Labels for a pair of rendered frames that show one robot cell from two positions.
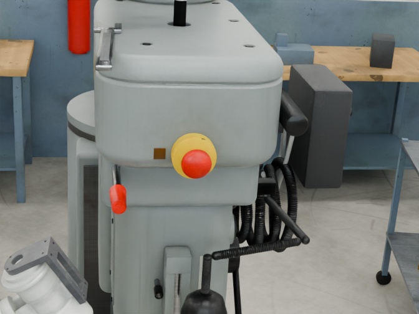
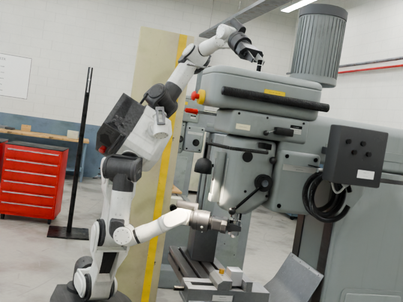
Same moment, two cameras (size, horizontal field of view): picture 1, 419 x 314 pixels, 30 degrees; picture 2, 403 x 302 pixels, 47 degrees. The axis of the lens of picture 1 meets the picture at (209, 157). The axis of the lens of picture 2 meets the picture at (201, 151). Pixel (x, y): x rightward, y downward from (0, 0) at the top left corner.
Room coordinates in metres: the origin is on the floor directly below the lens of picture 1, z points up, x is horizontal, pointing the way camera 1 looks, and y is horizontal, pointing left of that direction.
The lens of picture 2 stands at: (0.82, -1.87, 1.67)
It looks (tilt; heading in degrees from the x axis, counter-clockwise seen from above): 4 degrees down; 84
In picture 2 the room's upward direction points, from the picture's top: 9 degrees clockwise
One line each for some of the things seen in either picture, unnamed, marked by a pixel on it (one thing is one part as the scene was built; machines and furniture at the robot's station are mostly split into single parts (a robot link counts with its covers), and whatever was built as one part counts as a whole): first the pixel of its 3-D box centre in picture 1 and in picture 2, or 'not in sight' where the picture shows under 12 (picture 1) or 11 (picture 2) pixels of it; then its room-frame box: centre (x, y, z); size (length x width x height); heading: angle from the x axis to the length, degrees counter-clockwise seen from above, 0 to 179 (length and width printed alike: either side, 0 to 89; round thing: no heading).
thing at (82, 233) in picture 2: not in sight; (79, 151); (-0.09, 4.05, 1.06); 0.50 x 0.50 x 2.11; 9
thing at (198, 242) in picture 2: not in sight; (202, 236); (1.15, 0.59, 1.04); 0.22 x 0.12 x 0.20; 92
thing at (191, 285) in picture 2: not in sight; (225, 288); (1.19, -0.03, 1.00); 0.35 x 0.15 x 0.11; 9
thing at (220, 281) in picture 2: not in sight; (220, 279); (1.16, -0.03, 1.03); 0.12 x 0.06 x 0.04; 99
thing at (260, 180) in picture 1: (251, 190); (264, 148); (1.25, -0.08, 1.60); 0.08 x 0.02 x 0.04; 99
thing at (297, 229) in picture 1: (285, 218); (249, 150); (1.18, -0.13, 1.58); 0.17 x 0.01 x 0.01; 20
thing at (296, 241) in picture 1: (262, 247); (219, 145); (1.07, -0.09, 1.58); 0.17 x 0.01 x 0.01; 116
